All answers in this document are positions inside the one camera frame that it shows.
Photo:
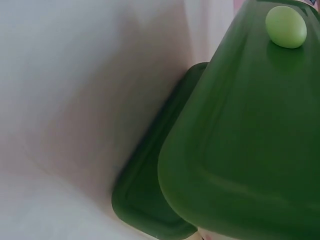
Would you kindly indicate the light green round knob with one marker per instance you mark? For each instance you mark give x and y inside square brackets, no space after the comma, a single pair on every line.
[286,27]

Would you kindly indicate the small green container lid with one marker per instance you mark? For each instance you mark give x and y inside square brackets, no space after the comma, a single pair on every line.
[150,185]

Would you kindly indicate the large green container lid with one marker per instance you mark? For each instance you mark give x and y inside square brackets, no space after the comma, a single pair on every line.
[245,140]

